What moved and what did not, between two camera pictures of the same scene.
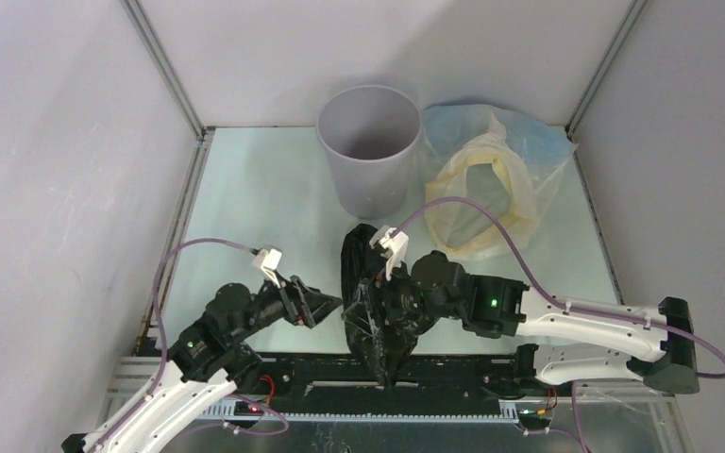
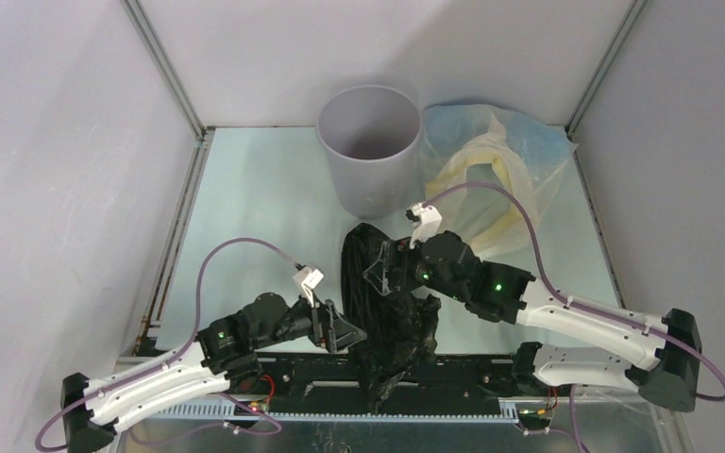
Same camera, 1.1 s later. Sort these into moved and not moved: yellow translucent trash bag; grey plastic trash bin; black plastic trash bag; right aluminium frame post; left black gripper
Moved: black plastic trash bag; left black gripper
Not moved: yellow translucent trash bag; grey plastic trash bin; right aluminium frame post
